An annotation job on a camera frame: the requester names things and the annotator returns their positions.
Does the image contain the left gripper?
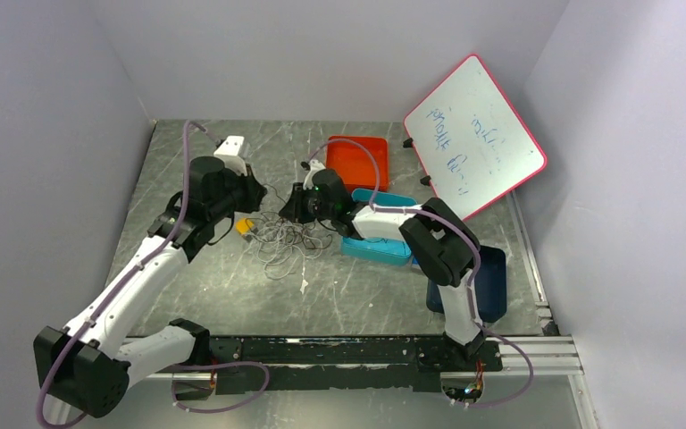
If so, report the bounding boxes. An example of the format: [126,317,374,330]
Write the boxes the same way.
[208,162,267,223]

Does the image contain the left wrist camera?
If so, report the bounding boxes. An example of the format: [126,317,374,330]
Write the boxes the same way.
[213,135,248,176]

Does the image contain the aluminium frame rail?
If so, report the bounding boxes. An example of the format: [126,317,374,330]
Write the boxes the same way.
[44,334,601,429]

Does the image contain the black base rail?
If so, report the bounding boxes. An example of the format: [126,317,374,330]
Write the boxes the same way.
[208,334,503,394]

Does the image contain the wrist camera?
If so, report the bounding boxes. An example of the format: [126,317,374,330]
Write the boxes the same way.
[301,158,326,189]
[213,135,248,176]

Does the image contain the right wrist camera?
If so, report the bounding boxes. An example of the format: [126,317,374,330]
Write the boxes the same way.
[301,158,326,189]

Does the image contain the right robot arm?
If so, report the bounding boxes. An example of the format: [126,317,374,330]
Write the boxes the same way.
[279,168,485,370]

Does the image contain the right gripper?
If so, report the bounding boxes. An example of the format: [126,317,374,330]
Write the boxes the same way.
[278,181,335,224]

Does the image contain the pink framed whiteboard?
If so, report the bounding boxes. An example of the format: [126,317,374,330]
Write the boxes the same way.
[403,54,548,220]

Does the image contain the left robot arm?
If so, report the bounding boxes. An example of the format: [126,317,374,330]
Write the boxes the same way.
[33,156,267,418]

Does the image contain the light blue square tray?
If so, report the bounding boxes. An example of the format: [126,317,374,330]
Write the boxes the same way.
[340,192,416,266]

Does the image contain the yellow grey block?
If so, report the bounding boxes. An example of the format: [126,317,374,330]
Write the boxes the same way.
[234,218,256,240]

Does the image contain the orange square tray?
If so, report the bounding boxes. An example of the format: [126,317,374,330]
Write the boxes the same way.
[325,135,390,192]

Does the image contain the white cable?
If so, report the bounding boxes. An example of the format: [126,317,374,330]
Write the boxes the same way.
[242,215,335,282]

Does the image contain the brown cable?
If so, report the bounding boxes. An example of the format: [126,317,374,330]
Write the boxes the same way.
[251,186,321,250]

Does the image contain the dark blue square tray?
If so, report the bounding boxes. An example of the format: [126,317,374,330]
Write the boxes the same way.
[425,245,508,324]

